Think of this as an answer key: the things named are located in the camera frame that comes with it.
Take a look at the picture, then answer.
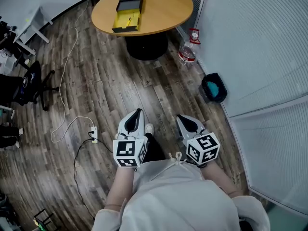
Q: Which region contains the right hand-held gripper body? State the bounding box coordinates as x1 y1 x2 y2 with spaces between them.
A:
184 129 221 166

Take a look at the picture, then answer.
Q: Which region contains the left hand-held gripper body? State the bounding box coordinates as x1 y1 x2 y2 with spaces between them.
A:
113 132 148 169

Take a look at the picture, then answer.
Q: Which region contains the black and yellow box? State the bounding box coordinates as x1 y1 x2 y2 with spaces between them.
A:
112 0 144 34

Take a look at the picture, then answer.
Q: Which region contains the person's left forearm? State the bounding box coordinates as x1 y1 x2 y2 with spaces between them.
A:
104 166 136 212

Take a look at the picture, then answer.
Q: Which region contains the person's right forearm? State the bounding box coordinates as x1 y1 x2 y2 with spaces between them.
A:
201 162 244 198

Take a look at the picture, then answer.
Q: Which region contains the person's black trouser leg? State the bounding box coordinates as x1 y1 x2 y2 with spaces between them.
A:
142 132 167 164

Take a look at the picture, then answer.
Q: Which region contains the white power strip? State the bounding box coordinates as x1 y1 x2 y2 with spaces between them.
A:
90 126 99 144

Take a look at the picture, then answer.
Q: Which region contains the black waste bin blue bag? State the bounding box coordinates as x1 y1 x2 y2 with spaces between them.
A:
199 72 228 103

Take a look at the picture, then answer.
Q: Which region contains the person's white hoodie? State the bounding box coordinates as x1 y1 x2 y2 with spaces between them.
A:
91 152 271 231

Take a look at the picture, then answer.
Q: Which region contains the large clear water bottle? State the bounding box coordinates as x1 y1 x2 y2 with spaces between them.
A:
178 27 201 66

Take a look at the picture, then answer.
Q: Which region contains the black office chair with logo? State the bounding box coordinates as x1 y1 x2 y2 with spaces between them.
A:
11 60 60 112

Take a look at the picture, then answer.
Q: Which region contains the black metal stool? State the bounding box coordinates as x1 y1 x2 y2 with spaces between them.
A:
33 208 61 231

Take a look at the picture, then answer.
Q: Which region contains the white desk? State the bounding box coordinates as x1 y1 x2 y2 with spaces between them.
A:
13 5 54 55

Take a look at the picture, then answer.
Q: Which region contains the black cable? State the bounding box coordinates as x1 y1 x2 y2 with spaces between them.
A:
73 131 114 220

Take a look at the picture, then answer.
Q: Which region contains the black table pedestal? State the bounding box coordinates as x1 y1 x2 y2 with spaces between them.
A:
124 31 169 61

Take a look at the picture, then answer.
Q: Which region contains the white cable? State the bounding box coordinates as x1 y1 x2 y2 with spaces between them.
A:
50 0 95 143

